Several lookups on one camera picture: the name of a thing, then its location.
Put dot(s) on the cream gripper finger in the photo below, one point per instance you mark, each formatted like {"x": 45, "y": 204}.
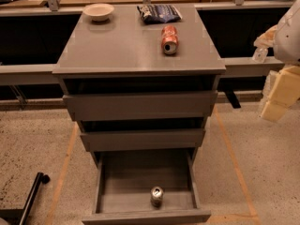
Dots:
{"x": 266, "y": 40}
{"x": 284, "y": 93}

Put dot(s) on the silver 7up can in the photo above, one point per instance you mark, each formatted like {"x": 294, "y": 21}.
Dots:
{"x": 157, "y": 196}

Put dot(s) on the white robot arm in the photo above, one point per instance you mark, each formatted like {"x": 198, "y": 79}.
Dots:
{"x": 284, "y": 39}

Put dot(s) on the orange soda can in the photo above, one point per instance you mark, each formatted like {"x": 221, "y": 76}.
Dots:
{"x": 169, "y": 40}

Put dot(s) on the grey top drawer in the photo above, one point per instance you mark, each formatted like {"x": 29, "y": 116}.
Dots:
{"x": 110, "y": 107}

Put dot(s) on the grey drawer cabinet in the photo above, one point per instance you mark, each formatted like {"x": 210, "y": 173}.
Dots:
{"x": 124, "y": 56}

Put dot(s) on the grey open bottom drawer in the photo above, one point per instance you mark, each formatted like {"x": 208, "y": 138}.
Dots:
{"x": 124, "y": 183}

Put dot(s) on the grey middle drawer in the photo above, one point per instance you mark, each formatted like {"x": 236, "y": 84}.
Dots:
{"x": 142, "y": 139}

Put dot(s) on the blue chip bag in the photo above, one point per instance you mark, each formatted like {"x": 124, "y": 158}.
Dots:
{"x": 159, "y": 14}

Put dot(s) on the white bowl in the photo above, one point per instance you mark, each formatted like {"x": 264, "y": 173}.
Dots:
{"x": 98, "y": 12}

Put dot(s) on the black chair leg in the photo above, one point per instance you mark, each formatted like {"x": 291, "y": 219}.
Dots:
{"x": 20, "y": 216}

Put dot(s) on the grey metal rail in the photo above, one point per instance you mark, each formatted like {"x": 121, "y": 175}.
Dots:
{"x": 43, "y": 74}

